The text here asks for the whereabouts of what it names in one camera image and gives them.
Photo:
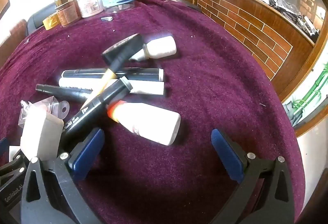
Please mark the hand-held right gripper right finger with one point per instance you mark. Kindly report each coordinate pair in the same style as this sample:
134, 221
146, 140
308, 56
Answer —
228, 156

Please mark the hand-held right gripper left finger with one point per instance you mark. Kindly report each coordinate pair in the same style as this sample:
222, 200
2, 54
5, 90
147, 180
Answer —
85, 154

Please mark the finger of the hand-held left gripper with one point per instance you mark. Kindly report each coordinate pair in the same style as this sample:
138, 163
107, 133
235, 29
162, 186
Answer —
14, 166

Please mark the white power adapter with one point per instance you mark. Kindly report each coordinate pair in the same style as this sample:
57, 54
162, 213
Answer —
41, 134

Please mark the black art marker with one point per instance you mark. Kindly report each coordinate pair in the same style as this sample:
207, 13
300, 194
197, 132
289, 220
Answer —
102, 101

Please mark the white cylindrical tube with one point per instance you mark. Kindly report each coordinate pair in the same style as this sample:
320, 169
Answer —
148, 88

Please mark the long black bar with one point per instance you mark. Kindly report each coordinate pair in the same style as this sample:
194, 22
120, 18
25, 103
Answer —
143, 74

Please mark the small white glue bottle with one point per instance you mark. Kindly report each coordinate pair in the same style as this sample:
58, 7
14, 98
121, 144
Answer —
160, 47

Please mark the clear plastic package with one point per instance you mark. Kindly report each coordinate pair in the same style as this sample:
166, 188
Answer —
48, 106

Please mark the maroon table cloth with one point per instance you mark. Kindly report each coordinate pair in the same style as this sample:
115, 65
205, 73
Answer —
205, 85

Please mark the brown leather chair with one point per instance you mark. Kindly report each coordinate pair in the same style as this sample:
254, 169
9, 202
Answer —
12, 37

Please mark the wooden counter with brick pattern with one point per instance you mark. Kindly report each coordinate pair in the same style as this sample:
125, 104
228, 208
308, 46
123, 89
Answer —
256, 24

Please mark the small yellow box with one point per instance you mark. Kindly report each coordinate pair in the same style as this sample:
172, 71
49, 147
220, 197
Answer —
51, 21

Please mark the small clear cap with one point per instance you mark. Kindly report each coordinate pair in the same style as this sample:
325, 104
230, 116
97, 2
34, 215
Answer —
106, 18

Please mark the brown jar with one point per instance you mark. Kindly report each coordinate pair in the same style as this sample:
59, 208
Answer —
67, 12

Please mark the dark grey chair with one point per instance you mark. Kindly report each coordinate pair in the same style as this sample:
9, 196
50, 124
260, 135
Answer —
38, 19

